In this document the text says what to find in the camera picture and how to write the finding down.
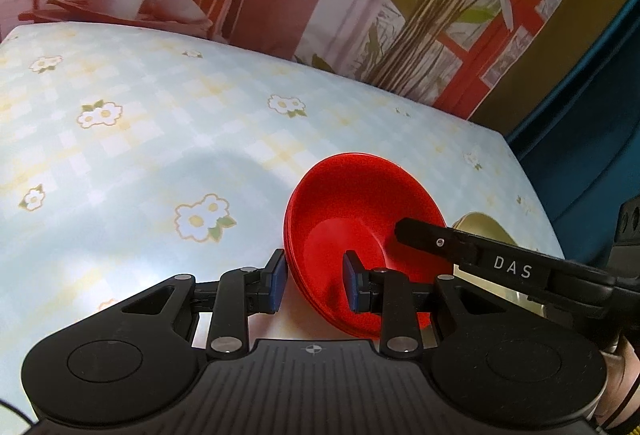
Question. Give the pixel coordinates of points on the red bowl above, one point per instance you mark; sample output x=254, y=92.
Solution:
x=300, y=287
x=350, y=210

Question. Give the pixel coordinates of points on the floral checked tablecloth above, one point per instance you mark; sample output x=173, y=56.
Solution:
x=150, y=140

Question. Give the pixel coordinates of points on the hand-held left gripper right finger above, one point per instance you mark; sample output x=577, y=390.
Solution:
x=353, y=282

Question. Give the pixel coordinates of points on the teal curtain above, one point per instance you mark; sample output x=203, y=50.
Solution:
x=590, y=135

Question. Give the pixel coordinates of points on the green rectangular plate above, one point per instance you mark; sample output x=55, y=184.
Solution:
x=477, y=221

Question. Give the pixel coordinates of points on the person's right hand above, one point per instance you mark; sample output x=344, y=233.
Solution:
x=622, y=385

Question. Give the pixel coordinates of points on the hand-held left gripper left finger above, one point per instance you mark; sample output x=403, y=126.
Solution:
x=276, y=282

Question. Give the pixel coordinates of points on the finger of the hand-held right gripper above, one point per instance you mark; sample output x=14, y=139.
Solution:
x=500, y=260

